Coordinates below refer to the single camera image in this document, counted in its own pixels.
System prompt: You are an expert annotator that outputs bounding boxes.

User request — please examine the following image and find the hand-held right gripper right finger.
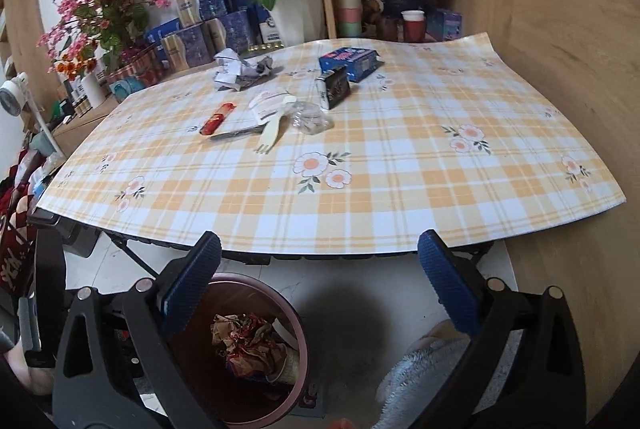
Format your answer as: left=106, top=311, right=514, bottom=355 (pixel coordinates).
left=418, top=230, right=587, bottom=429

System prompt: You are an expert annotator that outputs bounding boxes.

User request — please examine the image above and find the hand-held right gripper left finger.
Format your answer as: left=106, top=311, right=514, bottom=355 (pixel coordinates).
left=52, top=231, right=226, bottom=429

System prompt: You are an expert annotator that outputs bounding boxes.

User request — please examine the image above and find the maroon plastic bin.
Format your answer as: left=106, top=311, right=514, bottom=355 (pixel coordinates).
left=145, top=273, right=310, bottom=429

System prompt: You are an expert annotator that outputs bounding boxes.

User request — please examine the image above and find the brown red snack wrapper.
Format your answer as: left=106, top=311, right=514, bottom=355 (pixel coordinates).
left=210, top=313, right=292, bottom=381

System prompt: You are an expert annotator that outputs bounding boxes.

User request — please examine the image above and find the white paper bowl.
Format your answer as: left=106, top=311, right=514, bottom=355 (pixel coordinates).
left=265, top=348, right=302, bottom=385

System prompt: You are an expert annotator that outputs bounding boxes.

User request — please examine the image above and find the black pen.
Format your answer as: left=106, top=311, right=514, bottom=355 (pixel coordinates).
left=210, top=124, right=267, bottom=141

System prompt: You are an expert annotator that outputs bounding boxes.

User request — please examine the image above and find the red sausage stick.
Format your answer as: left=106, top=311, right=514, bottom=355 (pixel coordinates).
left=199, top=102, right=236, bottom=136

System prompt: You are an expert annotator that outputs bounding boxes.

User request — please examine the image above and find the white plastic spoon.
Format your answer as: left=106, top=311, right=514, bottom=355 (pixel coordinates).
left=253, top=95, right=297, bottom=155

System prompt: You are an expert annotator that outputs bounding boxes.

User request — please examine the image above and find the clear plastic wrapper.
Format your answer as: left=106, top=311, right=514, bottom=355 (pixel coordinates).
left=288, top=100, right=335, bottom=136

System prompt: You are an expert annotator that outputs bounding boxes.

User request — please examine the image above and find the white paper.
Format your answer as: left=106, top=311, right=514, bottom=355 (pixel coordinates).
left=212, top=49, right=275, bottom=92

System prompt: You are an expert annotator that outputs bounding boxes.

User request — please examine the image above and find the small black box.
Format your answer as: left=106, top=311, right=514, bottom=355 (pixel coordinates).
left=314, top=65, right=350, bottom=111

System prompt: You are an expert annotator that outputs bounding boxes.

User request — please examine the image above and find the small blue cardboard box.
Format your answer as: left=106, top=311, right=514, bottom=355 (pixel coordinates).
left=318, top=47, right=382, bottom=83

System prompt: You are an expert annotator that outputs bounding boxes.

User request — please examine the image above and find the person's grey fleece trouser leg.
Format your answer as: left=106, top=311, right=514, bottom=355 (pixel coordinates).
left=374, top=321, right=481, bottom=416

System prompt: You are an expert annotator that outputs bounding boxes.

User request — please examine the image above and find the yellow checked tablecloth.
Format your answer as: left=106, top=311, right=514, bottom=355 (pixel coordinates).
left=31, top=31, right=628, bottom=258

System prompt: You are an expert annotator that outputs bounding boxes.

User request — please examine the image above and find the low wooden cabinet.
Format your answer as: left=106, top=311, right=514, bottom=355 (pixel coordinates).
left=47, top=74, right=166, bottom=154

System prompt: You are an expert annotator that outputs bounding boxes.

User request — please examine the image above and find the red white checked blanket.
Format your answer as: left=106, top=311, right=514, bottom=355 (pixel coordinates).
left=0, top=149, right=43, bottom=310

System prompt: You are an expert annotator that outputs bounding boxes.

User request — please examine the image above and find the row of brown bottles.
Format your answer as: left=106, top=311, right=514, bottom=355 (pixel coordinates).
left=70, top=84, right=94, bottom=118

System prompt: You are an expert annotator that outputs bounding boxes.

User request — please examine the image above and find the slim white vase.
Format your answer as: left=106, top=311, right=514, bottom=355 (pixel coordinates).
left=79, top=69, right=107, bottom=108

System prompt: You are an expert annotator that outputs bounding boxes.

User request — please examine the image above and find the gold blue gift box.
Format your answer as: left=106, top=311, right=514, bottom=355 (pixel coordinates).
left=159, top=28, right=214, bottom=73
left=172, top=0, right=232, bottom=28
left=202, top=10, right=252, bottom=56

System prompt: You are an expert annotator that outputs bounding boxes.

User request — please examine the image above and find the orange flower bouquet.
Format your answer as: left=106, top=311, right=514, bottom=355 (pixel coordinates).
left=54, top=43, right=99, bottom=78

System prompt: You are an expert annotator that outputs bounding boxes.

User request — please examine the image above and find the blue flat box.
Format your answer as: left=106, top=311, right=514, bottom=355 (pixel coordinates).
left=144, top=19, right=184, bottom=48

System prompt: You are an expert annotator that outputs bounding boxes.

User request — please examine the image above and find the red cup white lining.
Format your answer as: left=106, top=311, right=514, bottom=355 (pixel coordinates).
left=400, top=10, right=426, bottom=44

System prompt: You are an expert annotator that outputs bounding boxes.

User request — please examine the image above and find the white desk fan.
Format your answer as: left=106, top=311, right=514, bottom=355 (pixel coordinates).
left=0, top=73, right=67, bottom=158

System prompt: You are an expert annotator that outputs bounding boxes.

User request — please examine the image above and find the blue printed carton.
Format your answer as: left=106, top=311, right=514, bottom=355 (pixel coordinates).
left=426, top=7, right=464, bottom=42

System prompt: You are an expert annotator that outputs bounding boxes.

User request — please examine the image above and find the blue box white label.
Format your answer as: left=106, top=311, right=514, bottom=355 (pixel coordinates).
left=251, top=3, right=281, bottom=46

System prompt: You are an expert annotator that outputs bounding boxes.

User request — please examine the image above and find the white angular vase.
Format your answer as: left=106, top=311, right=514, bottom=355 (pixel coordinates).
left=269, top=0, right=329, bottom=46

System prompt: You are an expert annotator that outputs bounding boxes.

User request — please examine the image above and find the stack of pastel cups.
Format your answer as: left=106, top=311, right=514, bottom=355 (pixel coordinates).
left=336, top=0, right=364, bottom=38

